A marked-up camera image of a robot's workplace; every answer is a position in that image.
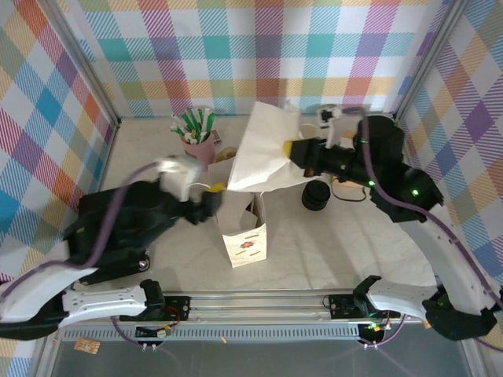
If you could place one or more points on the stack of black cup lids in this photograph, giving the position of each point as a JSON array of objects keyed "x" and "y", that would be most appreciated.
[{"x": 316, "y": 194}]

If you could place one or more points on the white printed paper bag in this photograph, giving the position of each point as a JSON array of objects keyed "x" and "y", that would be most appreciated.
[{"x": 245, "y": 251}]

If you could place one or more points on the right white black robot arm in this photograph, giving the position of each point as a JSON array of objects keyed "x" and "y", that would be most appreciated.
[{"x": 452, "y": 267}]

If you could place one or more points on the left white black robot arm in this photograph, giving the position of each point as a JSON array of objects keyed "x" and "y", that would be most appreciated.
[{"x": 106, "y": 304}]

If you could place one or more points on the pink cup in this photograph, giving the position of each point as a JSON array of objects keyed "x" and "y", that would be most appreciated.
[{"x": 198, "y": 151}]

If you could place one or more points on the green white wrapped stirrer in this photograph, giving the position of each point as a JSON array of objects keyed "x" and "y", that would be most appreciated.
[
  {"x": 200, "y": 118},
  {"x": 177, "y": 129},
  {"x": 210, "y": 121},
  {"x": 189, "y": 119}
]

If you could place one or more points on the black case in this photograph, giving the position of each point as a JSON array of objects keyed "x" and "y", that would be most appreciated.
[{"x": 135, "y": 262}]

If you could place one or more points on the small controller board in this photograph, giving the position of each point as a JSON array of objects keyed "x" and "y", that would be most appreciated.
[
  {"x": 373, "y": 331},
  {"x": 155, "y": 333}
]

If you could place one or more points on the orange sticker tag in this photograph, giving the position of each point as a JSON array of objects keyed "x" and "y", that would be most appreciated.
[{"x": 87, "y": 346}]

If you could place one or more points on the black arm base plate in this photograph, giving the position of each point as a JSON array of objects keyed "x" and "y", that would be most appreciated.
[
  {"x": 178, "y": 308},
  {"x": 342, "y": 306}
]

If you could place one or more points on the aluminium frame post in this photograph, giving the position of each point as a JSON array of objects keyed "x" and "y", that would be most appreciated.
[
  {"x": 428, "y": 59},
  {"x": 83, "y": 63}
]

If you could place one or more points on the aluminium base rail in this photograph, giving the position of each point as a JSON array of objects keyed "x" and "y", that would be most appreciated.
[{"x": 255, "y": 310}]

